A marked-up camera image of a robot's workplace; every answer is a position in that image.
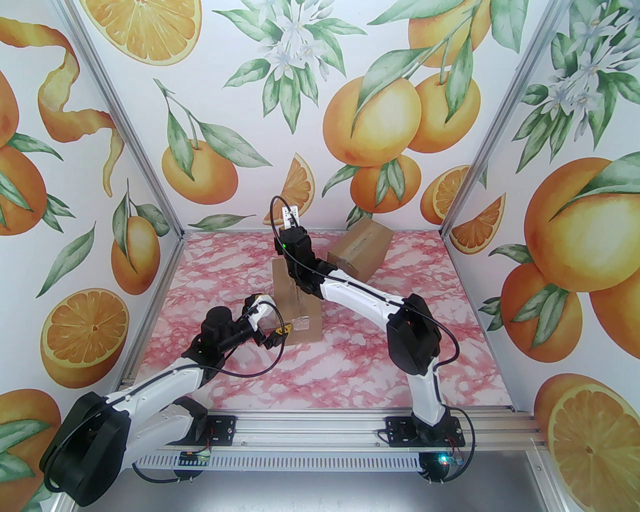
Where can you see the long taped cardboard box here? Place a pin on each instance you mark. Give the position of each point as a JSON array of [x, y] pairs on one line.
[[305, 325]]

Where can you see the short taped cardboard box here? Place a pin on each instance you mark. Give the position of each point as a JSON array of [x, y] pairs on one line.
[[362, 247]]

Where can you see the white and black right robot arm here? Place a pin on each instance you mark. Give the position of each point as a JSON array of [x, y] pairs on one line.
[[360, 295]]

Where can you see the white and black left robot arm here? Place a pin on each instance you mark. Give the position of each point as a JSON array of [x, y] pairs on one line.
[[150, 395]]

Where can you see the perforated metal strip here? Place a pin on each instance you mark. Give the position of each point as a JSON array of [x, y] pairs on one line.
[[310, 460]]

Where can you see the small left circuit board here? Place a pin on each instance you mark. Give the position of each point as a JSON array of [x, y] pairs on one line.
[[195, 456]]

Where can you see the small circuit board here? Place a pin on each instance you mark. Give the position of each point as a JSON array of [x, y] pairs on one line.
[[195, 456], [452, 459]]

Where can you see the grey metal shelf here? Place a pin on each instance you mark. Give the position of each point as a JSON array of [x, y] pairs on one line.
[[320, 492]]

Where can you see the small right circuit board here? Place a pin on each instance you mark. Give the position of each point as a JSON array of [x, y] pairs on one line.
[[452, 459]]

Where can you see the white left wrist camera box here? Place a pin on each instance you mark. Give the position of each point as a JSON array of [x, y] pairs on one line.
[[260, 307]]

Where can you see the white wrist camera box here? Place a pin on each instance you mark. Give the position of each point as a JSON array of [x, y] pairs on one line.
[[260, 307], [291, 215]]

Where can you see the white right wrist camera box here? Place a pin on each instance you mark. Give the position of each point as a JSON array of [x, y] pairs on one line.
[[291, 215]]

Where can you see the aluminium mounting rail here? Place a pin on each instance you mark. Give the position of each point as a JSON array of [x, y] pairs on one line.
[[310, 430]]

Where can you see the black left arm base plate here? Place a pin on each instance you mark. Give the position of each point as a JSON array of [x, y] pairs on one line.
[[222, 430]]

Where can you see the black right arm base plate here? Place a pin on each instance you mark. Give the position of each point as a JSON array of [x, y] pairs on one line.
[[400, 432]]

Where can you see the aluminium left frame post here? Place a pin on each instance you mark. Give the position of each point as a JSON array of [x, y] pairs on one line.
[[125, 130]]

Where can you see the aluminium frame post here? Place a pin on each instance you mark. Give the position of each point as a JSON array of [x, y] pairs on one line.
[[500, 130], [125, 130]]

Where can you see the aluminium right frame post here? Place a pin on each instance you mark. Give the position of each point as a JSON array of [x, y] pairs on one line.
[[500, 130]]

